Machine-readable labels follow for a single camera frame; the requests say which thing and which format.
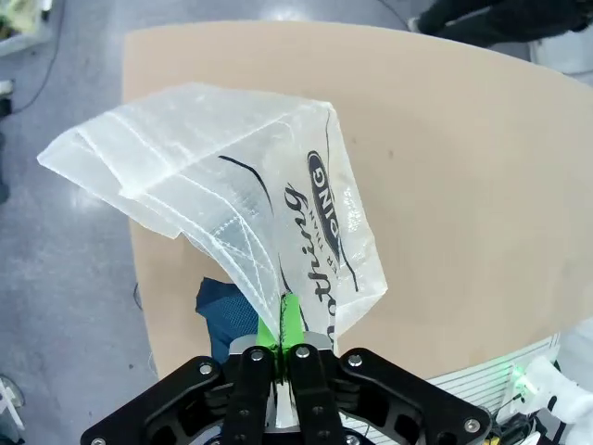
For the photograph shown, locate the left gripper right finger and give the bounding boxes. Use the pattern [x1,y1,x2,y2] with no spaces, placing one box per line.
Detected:
[280,292,492,445]

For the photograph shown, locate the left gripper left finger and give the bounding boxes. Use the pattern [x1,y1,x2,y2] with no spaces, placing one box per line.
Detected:
[81,319,283,445]

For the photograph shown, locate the clear shopping bag navy handles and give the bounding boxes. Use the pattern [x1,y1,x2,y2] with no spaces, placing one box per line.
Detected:
[36,82,390,367]

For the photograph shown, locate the white stand foot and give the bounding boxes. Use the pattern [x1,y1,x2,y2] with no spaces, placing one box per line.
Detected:
[0,372,27,445]

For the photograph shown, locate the black equipment box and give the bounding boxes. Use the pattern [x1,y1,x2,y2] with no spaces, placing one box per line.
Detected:
[0,78,16,206]

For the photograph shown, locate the person in dark clothing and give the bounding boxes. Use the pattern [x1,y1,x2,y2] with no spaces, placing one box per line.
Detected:
[407,0,593,48]

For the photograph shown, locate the white storage crate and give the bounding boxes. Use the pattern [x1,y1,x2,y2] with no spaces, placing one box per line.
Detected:
[0,0,53,56]

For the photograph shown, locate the aluminium profile rail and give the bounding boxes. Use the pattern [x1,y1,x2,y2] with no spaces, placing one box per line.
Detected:
[424,331,562,418]

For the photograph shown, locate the black cable bundle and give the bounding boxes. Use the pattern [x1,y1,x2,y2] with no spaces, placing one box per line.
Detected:
[484,393,560,445]

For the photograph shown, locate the black floor cable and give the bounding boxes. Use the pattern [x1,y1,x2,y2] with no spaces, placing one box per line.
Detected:
[8,0,67,112]

